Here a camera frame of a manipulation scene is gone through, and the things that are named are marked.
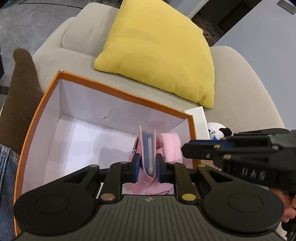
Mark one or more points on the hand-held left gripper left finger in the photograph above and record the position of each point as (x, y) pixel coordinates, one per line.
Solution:
(136, 167)

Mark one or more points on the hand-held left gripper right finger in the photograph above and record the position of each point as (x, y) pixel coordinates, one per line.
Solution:
(160, 167)

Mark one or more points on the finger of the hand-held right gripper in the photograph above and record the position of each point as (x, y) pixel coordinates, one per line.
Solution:
(196, 151)
(208, 142)

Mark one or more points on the pink card holder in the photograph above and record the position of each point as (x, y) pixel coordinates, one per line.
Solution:
(148, 157)

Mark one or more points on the orange cardboard box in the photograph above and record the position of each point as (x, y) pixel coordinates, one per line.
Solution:
(81, 115)

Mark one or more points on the person's right hand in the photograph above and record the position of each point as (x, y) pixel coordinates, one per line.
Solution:
(286, 204)

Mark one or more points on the black and white plush toy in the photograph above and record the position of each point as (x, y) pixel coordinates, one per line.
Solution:
(214, 128)

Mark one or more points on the small white box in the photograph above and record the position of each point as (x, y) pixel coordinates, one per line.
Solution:
(198, 122)

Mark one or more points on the pink plush pouch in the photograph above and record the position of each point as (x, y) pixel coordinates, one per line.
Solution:
(168, 143)

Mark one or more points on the beige sofa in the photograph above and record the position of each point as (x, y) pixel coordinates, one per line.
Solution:
(242, 92)

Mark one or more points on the yellow pillow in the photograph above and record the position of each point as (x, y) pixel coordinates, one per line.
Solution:
(161, 53)

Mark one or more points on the person's jeans leg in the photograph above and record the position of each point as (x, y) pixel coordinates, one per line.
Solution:
(8, 190)

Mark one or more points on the brown sock foot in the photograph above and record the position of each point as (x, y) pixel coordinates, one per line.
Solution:
(20, 99)

